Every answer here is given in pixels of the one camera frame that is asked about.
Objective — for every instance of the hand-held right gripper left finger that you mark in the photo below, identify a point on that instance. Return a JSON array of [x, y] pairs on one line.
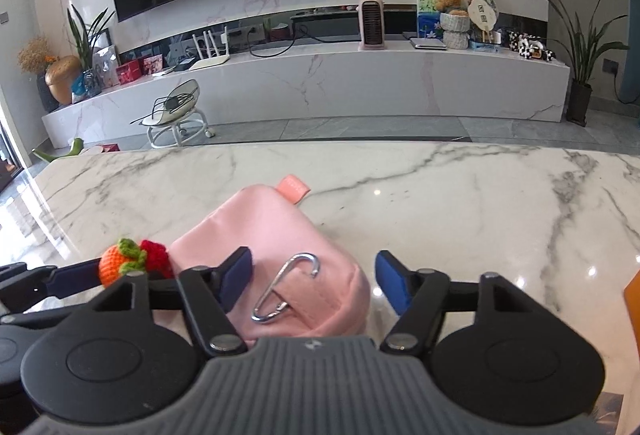
[[234, 277]]

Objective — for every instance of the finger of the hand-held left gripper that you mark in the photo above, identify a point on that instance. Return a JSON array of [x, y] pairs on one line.
[[75, 277], [12, 270]]

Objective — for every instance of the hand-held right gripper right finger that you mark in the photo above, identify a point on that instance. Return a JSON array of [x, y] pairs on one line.
[[392, 280]]

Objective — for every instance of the crochet orange and strawberry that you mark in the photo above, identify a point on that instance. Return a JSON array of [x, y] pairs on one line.
[[117, 265]]

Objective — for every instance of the silver carabiner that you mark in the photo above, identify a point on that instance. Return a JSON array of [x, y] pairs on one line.
[[280, 295]]

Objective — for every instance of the pink fabric pouch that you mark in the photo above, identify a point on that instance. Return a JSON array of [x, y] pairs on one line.
[[260, 225]]

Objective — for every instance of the orange cardboard box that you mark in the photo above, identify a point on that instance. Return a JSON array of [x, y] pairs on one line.
[[632, 292]]

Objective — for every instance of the green toy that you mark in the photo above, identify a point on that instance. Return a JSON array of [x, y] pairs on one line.
[[55, 152]]

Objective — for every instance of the red flat item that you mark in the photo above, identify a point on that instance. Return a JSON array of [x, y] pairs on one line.
[[102, 148]]

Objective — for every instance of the small white swivel chair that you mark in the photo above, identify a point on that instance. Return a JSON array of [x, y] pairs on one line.
[[172, 115]]

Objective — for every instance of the grassy plant in glass vase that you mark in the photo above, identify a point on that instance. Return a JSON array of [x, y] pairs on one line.
[[92, 82]]

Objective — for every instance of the golden acorn-shaped vase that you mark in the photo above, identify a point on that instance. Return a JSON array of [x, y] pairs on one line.
[[62, 80]]

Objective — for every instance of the white marble television console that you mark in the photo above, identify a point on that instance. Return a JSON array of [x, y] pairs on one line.
[[350, 85]]

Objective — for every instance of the red gift box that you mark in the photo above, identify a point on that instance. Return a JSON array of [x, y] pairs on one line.
[[153, 65], [129, 74]]

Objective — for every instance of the dried flowers in dark vase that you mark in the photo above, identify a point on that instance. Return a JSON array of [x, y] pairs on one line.
[[35, 55]]

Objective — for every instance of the white router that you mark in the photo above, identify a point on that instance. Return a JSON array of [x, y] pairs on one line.
[[210, 62]]

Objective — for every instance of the silver flat device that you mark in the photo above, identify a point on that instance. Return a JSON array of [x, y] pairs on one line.
[[429, 44]]

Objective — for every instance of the red tissue box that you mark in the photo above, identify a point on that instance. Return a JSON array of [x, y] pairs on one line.
[[278, 31]]

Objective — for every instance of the small blue box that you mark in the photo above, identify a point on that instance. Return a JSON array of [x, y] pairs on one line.
[[487, 46]]

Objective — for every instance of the pink space heater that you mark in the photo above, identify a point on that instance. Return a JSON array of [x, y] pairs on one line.
[[372, 25]]

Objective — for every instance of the long-leaved potted plant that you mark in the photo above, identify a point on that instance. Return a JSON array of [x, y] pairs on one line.
[[580, 102]]

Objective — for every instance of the green blue painted canvas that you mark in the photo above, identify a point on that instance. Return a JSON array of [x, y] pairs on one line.
[[425, 22]]

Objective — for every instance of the black white checkered toy car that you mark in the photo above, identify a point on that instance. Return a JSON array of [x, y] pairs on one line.
[[530, 47]]

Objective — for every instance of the white paper hand fan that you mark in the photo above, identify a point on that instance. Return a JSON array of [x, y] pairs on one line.
[[484, 17]]

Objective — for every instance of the silver photo frame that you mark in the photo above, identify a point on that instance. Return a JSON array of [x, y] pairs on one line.
[[107, 65]]

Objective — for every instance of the black wall socket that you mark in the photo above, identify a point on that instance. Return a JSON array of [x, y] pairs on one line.
[[611, 66]]

